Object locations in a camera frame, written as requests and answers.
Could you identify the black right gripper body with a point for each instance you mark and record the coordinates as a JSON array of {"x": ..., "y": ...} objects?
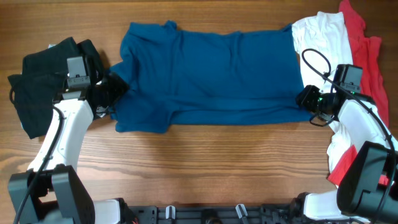
[{"x": 313, "y": 100}]

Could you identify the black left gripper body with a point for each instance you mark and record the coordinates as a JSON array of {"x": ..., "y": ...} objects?
[{"x": 111, "y": 89}]

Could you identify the blue polo shirt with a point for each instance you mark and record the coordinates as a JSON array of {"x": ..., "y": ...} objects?
[{"x": 180, "y": 77}]

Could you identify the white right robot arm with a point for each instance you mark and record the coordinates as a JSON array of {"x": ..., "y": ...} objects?
[{"x": 369, "y": 187}]

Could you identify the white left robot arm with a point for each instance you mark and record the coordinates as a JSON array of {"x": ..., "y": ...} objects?
[{"x": 50, "y": 191}]

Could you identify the white t-shirt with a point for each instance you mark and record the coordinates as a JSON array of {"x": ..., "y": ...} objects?
[{"x": 327, "y": 34}]

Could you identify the folded black garment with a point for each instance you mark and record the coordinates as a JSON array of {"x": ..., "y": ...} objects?
[{"x": 43, "y": 75}]

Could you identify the red t-shirt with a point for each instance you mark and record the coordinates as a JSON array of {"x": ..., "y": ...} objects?
[{"x": 365, "y": 51}]

